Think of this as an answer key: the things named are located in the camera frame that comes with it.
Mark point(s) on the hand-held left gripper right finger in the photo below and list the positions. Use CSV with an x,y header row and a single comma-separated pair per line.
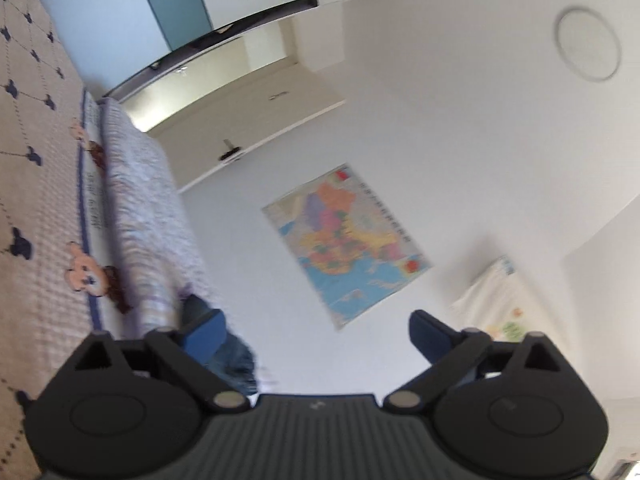
x,y
425,332

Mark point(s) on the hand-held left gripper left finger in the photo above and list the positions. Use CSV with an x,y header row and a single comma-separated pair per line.
x,y
205,335

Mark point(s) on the dark blue denim jeans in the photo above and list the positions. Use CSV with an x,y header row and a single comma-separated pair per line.
x,y
235,365

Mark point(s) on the purple checked blanket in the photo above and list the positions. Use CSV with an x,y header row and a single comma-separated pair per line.
x,y
145,200

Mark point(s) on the white door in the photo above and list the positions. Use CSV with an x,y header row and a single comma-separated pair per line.
x,y
240,120

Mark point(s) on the pink quilted bed cover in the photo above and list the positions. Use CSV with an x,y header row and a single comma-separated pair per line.
x,y
40,185

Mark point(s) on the small metal door hook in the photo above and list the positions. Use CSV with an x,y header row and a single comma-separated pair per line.
x,y
278,95

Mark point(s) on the white and teal wardrobe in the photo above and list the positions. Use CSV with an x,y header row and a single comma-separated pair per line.
x,y
125,20

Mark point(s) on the round white ceiling light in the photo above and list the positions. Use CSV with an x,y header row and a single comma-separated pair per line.
x,y
587,42

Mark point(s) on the white wall chart poster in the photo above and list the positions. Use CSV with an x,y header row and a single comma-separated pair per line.
x,y
492,300

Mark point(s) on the colourful wall map poster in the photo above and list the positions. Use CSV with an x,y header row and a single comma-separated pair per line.
x,y
345,240

